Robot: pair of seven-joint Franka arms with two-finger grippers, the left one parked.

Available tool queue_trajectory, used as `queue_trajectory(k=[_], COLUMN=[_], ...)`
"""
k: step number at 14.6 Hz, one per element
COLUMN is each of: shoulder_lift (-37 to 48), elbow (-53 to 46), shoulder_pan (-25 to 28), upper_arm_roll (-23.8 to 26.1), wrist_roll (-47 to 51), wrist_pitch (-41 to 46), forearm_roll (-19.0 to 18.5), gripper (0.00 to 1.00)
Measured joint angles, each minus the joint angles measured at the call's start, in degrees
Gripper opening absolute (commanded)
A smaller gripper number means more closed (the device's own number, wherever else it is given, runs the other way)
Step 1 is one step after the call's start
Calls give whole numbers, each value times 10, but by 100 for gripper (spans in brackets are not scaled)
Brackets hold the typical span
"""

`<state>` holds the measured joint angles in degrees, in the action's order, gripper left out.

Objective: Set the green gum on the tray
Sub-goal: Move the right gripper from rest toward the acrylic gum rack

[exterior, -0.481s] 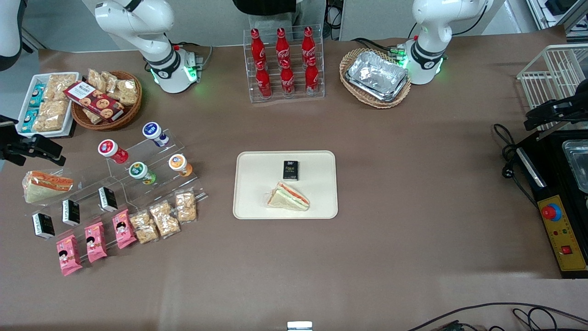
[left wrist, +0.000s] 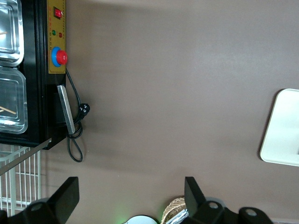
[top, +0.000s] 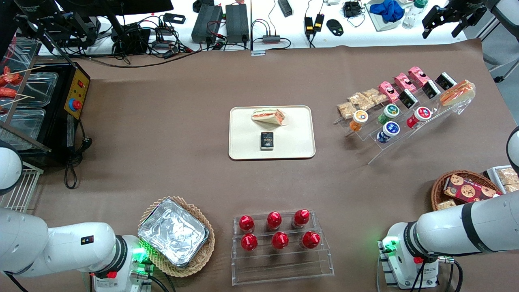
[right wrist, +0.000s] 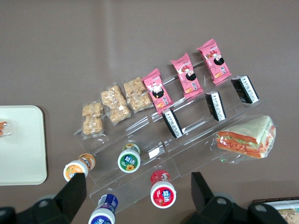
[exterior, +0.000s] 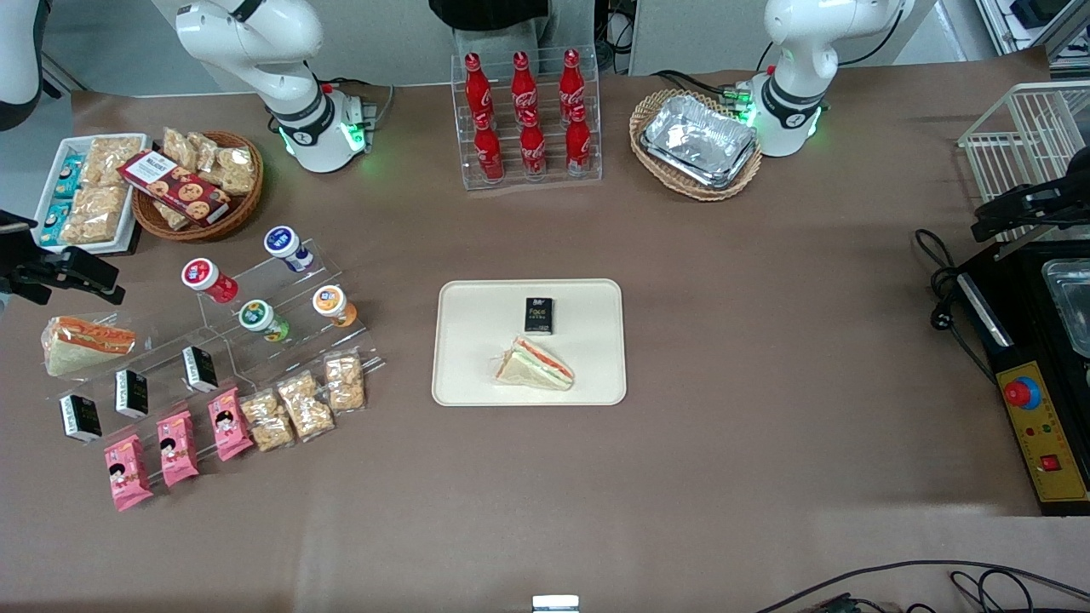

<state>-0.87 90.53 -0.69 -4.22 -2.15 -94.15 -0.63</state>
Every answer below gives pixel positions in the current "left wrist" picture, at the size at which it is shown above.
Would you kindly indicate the silver metal strip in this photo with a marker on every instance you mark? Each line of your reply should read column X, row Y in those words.
column 25, row 156

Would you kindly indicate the aluminium foil container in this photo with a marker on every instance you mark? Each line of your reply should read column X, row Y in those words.
column 181, row 217

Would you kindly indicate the black sealing machine yellow panel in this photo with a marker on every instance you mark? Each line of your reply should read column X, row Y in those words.
column 35, row 81

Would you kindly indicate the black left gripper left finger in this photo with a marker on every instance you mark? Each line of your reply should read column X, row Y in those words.
column 63, row 198

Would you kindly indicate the steel tray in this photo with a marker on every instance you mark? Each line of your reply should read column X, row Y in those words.
column 14, row 46
column 11, row 93

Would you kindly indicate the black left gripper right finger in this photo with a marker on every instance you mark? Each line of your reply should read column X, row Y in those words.
column 198, row 210

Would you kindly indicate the cream plastic tray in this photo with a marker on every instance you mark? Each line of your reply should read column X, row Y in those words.
column 280, row 128

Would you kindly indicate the oval wicker basket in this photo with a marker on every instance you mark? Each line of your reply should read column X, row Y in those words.
column 174, row 206

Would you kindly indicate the silver metal bar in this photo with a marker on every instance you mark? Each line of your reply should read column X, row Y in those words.
column 66, row 109

